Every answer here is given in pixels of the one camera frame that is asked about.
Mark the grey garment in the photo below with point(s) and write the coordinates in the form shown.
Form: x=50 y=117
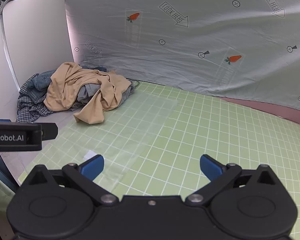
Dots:
x=88 y=93

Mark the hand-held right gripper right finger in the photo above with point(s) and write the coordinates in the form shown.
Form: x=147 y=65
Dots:
x=210 y=167

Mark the clear plastic sheet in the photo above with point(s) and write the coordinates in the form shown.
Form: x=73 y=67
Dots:
x=140 y=120

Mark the white board panel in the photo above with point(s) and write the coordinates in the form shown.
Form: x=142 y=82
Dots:
x=35 y=30

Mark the grey carrot-print bedsheet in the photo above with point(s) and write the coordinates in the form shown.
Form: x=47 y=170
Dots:
x=190 y=70

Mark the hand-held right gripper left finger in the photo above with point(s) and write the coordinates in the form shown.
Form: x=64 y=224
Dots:
x=93 y=167

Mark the dark plaid shirt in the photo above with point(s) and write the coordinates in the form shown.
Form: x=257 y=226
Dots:
x=30 y=110

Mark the small white label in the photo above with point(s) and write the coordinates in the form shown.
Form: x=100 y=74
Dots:
x=89 y=154

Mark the beige garment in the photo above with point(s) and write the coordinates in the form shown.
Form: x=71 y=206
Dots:
x=65 y=92

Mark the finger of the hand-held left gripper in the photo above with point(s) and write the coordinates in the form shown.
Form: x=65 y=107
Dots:
x=50 y=130

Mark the green striped bed sheet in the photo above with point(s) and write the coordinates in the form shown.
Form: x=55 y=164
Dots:
x=202 y=135

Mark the blue denim jeans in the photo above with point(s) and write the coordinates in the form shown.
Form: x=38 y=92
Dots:
x=40 y=82

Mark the green cloth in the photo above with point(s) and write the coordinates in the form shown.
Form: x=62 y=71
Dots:
x=0 y=195

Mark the mauve cloth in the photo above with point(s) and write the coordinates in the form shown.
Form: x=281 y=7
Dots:
x=277 y=110

